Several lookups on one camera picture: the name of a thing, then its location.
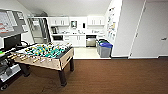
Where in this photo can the foosball gaming table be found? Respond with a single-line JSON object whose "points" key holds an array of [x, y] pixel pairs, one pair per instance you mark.
{"points": [[46, 57]]}

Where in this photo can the white sink base cabinet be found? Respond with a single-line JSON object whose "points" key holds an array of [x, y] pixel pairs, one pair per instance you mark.
{"points": [[77, 40]]}

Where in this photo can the grey bin black lid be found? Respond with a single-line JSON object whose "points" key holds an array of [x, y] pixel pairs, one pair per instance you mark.
{"points": [[97, 44]]}

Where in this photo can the white drawer unit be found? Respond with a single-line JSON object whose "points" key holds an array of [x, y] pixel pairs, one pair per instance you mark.
{"points": [[66, 39]]}

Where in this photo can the grey bin blue lid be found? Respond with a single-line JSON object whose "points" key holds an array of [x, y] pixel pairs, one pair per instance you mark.
{"points": [[106, 50]]}

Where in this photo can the steel paper towel dispenser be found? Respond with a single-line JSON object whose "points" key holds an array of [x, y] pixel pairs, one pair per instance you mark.
{"points": [[73, 24]]}

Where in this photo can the black built-in microwave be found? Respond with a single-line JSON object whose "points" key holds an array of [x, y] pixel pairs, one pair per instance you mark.
{"points": [[57, 37]]}

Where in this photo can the white upper cabinet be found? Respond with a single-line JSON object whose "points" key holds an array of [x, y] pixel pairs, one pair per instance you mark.
{"points": [[59, 21], [95, 20]]}

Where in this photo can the black coffee machine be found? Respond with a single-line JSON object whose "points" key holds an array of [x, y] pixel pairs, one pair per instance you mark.
{"points": [[54, 30]]}

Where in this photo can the stainless steel refrigerator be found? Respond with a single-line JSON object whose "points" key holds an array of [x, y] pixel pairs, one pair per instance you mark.
{"points": [[40, 30]]}

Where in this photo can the white door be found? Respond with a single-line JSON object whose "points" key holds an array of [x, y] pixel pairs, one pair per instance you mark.
{"points": [[151, 30]]}

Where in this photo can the grey bulletin board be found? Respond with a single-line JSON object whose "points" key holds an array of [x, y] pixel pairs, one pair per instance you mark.
{"points": [[11, 22]]}

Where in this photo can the black wheeled cart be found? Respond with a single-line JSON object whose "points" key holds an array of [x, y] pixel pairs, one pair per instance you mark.
{"points": [[8, 68]]}

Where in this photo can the large wall poster board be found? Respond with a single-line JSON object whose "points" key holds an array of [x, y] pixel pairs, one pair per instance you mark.
{"points": [[111, 23]]}

